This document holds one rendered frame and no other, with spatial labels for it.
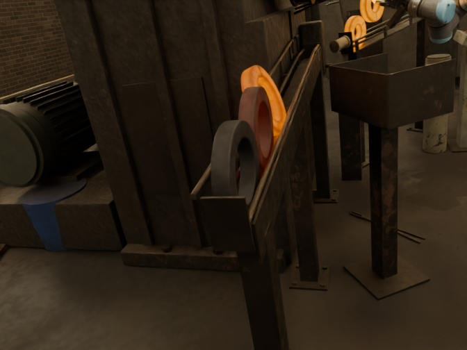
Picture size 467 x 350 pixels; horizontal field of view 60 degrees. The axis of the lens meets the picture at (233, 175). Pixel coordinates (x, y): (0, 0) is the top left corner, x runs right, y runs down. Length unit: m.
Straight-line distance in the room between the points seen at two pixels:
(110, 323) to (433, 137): 1.87
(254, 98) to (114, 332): 0.96
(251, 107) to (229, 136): 0.16
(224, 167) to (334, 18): 3.91
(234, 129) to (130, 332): 0.95
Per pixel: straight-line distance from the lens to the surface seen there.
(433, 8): 1.96
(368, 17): 2.10
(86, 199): 1.87
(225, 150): 0.64
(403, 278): 1.50
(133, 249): 1.74
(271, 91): 1.10
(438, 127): 2.45
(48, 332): 1.61
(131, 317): 1.51
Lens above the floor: 0.93
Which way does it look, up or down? 23 degrees down
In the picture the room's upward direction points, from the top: 10 degrees counter-clockwise
